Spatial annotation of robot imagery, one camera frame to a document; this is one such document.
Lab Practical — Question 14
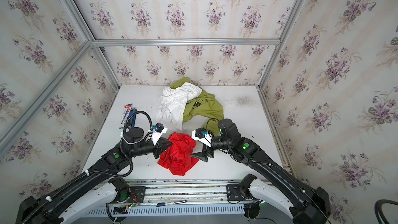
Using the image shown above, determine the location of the red cloth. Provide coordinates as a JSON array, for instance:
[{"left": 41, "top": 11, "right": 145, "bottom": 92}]
[{"left": 158, "top": 133, "right": 199, "bottom": 176}]

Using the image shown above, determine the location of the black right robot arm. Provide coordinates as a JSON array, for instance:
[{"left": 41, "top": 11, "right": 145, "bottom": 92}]
[{"left": 191, "top": 119, "right": 331, "bottom": 224}]

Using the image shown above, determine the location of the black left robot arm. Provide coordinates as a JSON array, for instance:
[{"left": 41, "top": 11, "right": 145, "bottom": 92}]
[{"left": 16, "top": 112, "right": 172, "bottom": 224}]

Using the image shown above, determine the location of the olive green cloth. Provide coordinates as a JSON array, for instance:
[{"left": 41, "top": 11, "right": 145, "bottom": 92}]
[{"left": 169, "top": 77, "right": 224, "bottom": 135}]

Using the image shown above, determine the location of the white cloth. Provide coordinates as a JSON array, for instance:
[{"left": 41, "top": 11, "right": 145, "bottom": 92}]
[{"left": 155, "top": 82, "right": 202, "bottom": 131}]

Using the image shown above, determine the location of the red blue packaged tool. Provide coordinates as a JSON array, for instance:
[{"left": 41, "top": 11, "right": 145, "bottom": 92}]
[{"left": 119, "top": 104, "right": 137, "bottom": 130}]

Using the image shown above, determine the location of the blue silver pen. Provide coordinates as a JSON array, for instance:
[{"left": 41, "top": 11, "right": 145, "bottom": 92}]
[{"left": 156, "top": 200, "right": 187, "bottom": 207}]

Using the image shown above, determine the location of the black chair edge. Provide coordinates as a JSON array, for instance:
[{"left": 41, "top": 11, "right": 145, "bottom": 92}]
[{"left": 374, "top": 199, "right": 398, "bottom": 224}]

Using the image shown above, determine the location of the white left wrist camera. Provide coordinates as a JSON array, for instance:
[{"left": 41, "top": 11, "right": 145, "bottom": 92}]
[{"left": 149, "top": 122, "right": 168, "bottom": 145}]

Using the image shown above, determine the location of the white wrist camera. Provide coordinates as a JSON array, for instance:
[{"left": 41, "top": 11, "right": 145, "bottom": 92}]
[
  {"left": 191, "top": 128, "right": 213, "bottom": 147},
  {"left": 149, "top": 122, "right": 168, "bottom": 145}
]

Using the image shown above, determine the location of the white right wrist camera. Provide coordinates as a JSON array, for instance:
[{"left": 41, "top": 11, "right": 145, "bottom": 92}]
[{"left": 191, "top": 128, "right": 213, "bottom": 147}]

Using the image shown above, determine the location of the aluminium rail frame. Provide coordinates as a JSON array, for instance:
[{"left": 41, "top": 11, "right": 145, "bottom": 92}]
[{"left": 93, "top": 178, "right": 313, "bottom": 207}]

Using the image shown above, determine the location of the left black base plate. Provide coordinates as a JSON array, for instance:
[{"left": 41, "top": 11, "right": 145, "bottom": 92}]
[{"left": 111, "top": 186, "right": 146, "bottom": 204}]

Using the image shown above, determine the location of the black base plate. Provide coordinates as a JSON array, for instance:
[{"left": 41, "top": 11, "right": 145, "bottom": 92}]
[
  {"left": 111, "top": 186, "right": 146, "bottom": 204},
  {"left": 226, "top": 184, "right": 252, "bottom": 202}
]

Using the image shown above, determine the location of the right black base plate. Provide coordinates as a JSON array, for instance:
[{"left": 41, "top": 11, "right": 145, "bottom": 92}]
[{"left": 226, "top": 184, "right": 252, "bottom": 202}]

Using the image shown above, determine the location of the white slotted cable duct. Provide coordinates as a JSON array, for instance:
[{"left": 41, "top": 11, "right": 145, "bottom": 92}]
[{"left": 74, "top": 204, "right": 246, "bottom": 218}]

